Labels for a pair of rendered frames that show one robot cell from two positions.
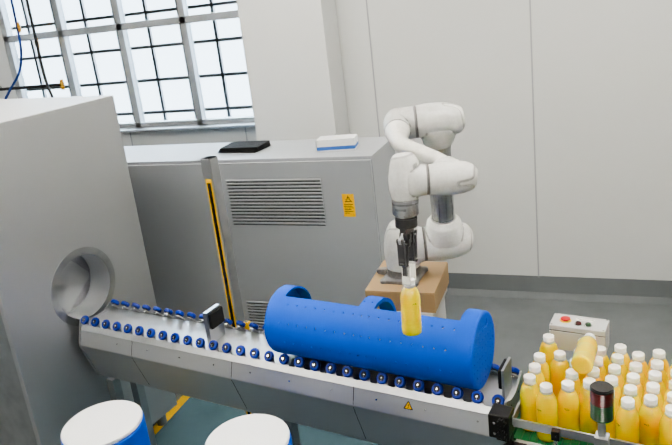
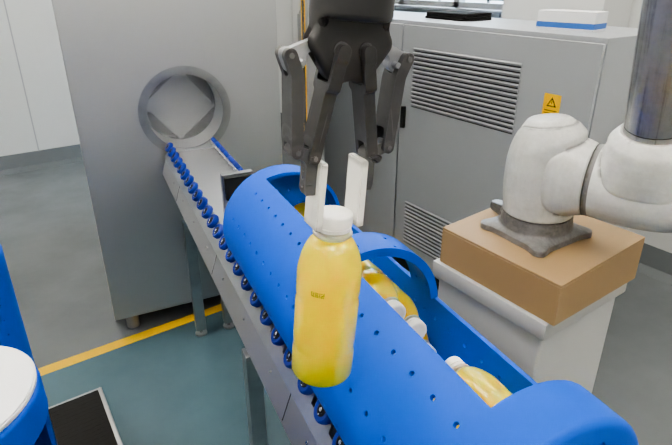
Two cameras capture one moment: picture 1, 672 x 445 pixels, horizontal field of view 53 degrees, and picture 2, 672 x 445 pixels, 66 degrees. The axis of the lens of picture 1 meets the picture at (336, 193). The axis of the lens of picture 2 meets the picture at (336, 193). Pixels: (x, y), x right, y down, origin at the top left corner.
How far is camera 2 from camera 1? 1.95 m
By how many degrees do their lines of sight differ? 32
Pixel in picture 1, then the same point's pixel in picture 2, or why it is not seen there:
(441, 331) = (422, 406)
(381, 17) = not seen: outside the picture
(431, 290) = (561, 277)
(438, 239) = (619, 175)
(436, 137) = not seen: outside the picture
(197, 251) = not seen: hidden behind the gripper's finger
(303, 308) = (264, 208)
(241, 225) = (418, 109)
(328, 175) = (534, 60)
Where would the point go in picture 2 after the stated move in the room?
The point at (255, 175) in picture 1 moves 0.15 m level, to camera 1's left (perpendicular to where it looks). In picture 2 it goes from (445, 46) to (416, 44)
